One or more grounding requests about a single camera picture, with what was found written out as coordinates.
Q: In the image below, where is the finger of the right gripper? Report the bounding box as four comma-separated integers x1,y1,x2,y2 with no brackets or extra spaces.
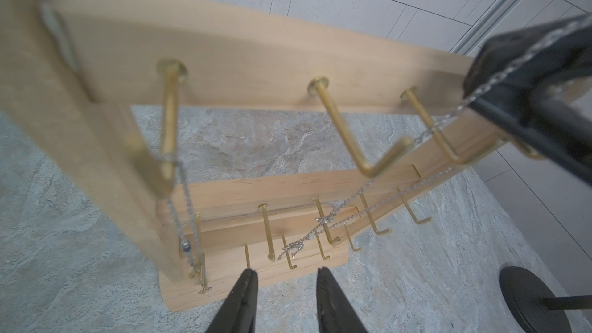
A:
463,15,591,183

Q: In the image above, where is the silver chain necklace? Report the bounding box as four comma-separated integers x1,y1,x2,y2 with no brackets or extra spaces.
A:
277,15,592,260
159,152,214,295

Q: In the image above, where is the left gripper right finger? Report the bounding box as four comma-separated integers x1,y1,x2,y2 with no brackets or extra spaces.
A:
316,267,367,333

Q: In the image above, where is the black microphone stand base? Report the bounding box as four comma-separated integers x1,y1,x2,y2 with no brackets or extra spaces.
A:
499,266,591,332

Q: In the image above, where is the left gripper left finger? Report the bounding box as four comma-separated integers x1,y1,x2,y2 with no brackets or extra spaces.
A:
205,268,258,333

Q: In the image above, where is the wooden jewelry display stand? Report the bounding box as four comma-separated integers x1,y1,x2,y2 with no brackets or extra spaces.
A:
0,0,592,313

